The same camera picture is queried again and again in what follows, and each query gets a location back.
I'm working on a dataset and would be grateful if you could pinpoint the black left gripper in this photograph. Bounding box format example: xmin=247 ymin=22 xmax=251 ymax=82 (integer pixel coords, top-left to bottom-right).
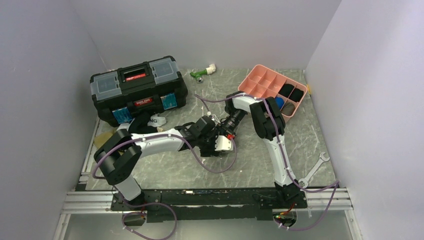
xmin=196 ymin=129 xmax=223 ymax=157

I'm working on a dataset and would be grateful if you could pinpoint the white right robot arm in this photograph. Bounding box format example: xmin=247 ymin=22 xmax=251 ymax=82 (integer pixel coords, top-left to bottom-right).
xmin=223 ymin=91 xmax=306 ymax=208

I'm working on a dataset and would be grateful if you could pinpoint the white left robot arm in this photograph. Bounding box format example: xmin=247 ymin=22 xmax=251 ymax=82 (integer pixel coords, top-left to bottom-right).
xmin=94 ymin=115 xmax=216 ymax=210

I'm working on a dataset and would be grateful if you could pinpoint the blue rolled underwear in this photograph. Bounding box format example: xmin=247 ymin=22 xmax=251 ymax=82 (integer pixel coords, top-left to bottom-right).
xmin=274 ymin=96 xmax=285 ymax=110

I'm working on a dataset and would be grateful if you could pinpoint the grey rolled underwear in tray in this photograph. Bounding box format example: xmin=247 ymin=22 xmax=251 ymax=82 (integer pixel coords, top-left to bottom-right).
xmin=281 ymin=102 xmax=296 ymax=116

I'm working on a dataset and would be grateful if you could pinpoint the black rolled underwear left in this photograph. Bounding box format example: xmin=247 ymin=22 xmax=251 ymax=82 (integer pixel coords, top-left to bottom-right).
xmin=278 ymin=83 xmax=295 ymax=98

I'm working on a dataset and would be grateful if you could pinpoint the black rolled underwear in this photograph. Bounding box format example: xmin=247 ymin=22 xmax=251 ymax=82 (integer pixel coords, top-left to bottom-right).
xmin=278 ymin=83 xmax=295 ymax=98
xmin=288 ymin=88 xmax=305 ymax=103

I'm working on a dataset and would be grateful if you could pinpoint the black rolled underwear right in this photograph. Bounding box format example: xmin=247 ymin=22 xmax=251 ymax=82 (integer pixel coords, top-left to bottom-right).
xmin=288 ymin=88 xmax=305 ymax=103

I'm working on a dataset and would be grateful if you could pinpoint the pink divided organizer tray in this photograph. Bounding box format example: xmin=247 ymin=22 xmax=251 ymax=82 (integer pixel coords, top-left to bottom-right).
xmin=238 ymin=64 xmax=309 ymax=122

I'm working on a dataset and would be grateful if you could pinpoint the green white pipe fitting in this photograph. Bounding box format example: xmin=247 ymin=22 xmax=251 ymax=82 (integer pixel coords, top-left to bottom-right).
xmin=189 ymin=63 xmax=217 ymax=83

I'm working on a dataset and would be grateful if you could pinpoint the black toolbox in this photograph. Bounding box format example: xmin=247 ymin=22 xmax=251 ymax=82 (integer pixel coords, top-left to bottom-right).
xmin=89 ymin=55 xmax=188 ymax=127

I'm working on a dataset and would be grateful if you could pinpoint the silver wrench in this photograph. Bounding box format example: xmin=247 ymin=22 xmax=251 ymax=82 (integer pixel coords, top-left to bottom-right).
xmin=298 ymin=151 xmax=330 ymax=188

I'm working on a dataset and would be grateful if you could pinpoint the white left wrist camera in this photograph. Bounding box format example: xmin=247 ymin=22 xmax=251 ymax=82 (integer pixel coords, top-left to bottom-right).
xmin=214 ymin=135 xmax=234 ymax=152

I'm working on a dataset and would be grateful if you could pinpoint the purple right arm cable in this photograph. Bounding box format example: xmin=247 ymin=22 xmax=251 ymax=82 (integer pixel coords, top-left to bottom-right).
xmin=194 ymin=93 xmax=341 ymax=232

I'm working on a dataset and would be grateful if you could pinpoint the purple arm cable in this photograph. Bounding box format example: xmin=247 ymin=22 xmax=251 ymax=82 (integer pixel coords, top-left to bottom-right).
xmin=91 ymin=132 xmax=238 ymax=240
xmin=194 ymin=93 xmax=341 ymax=232

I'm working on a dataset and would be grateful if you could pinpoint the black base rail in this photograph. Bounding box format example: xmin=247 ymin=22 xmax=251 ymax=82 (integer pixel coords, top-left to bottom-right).
xmin=110 ymin=187 xmax=308 ymax=223

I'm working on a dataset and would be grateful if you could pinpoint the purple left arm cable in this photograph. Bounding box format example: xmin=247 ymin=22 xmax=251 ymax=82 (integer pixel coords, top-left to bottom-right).
xmin=91 ymin=132 xmax=238 ymax=240

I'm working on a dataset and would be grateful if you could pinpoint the aluminium frame rail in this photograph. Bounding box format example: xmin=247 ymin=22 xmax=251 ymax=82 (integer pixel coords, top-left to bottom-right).
xmin=62 ymin=116 xmax=363 ymax=240

